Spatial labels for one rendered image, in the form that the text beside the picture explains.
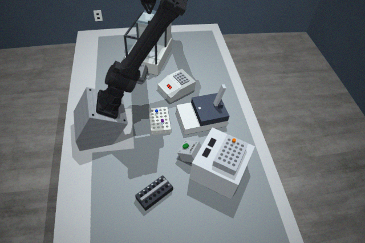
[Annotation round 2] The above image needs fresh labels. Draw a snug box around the white block with round holes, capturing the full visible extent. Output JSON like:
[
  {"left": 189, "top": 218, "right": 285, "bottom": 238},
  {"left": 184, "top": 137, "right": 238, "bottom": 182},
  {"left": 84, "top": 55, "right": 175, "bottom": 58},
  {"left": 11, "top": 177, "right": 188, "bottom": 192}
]
[{"left": 158, "top": 69, "right": 196, "bottom": 103}]

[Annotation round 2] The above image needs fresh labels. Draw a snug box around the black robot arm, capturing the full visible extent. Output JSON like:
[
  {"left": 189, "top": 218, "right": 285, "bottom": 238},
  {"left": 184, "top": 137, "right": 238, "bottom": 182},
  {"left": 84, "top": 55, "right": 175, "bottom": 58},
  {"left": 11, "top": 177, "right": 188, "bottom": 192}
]
[{"left": 96, "top": 0, "right": 187, "bottom": 119}]

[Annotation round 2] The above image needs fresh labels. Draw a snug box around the grey bench mat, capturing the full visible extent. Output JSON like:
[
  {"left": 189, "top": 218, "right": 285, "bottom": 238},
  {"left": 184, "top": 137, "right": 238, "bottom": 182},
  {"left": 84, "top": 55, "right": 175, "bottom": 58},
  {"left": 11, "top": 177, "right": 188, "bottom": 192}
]
[{"left": 90, "top": 30, "right": 290, "bottom": 243}]

